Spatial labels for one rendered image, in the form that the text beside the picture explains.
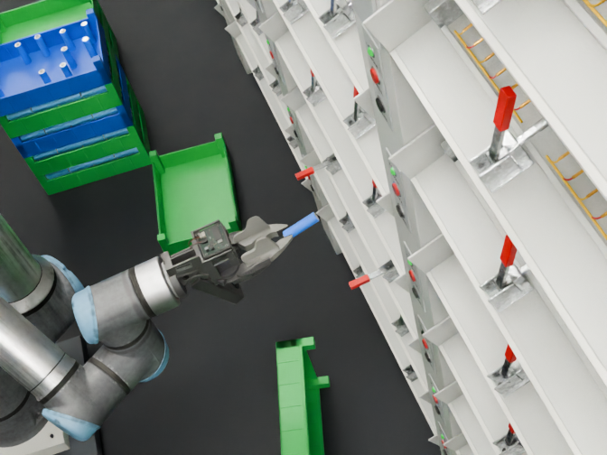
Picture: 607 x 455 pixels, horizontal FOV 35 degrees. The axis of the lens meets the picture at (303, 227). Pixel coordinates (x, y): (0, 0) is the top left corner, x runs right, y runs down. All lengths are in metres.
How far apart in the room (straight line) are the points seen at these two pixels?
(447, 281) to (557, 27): 0.62
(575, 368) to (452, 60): 0.30
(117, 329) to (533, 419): 0.77
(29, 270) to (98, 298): 0.42
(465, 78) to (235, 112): 1.89
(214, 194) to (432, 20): 1.68
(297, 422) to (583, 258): 1.25
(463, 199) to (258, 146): 1.63
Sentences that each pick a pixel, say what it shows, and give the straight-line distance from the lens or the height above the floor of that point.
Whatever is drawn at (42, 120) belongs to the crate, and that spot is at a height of 0.27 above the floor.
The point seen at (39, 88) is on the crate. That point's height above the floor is 0.37.
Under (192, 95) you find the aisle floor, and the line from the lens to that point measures 2.79.
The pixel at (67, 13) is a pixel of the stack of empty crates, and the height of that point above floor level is 0.16.
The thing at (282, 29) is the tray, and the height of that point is 0.74.
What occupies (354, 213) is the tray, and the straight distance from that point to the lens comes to 1.74.
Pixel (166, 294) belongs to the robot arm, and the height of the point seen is 0.65.
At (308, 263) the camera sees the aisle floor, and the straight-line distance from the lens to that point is 2.34.
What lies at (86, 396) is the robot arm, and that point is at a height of 0.55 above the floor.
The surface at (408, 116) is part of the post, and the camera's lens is 0.98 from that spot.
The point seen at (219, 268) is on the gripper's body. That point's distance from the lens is 1.59.
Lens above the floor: 1.92
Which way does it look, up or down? 53 degrees down
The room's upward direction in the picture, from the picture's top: 18 degrees counter-clockwise
